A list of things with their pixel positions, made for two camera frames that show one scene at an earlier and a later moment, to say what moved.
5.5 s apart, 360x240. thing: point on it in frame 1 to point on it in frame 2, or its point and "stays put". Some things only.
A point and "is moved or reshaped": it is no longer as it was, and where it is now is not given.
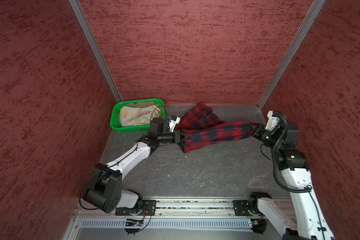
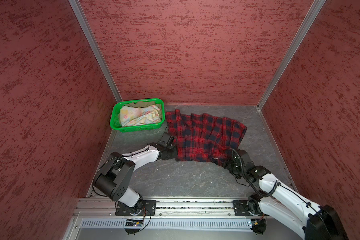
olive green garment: x=142 y=104 stays put
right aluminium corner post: x=307 y=22 stays put
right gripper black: x=255 y=132 to x=227 y=165
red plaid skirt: x=203 y=126 is moved or reshaped
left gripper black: x=176 y=137 to x=175 y=153
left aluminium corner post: x=82 y=17 stays put
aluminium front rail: x=198 y=209 stays put
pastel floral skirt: x=132 y=116 stays put
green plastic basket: x=114 y=121 stays put
